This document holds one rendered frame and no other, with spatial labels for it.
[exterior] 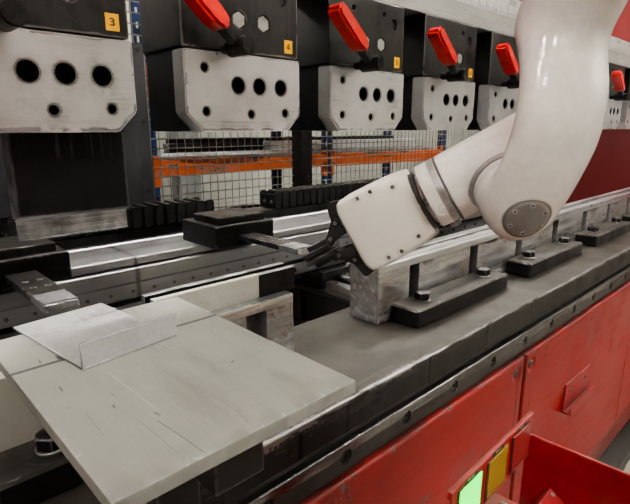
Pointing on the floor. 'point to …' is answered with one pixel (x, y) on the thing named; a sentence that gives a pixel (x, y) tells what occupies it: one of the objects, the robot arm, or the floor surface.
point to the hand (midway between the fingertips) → (320, 253)
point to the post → (302, 158)
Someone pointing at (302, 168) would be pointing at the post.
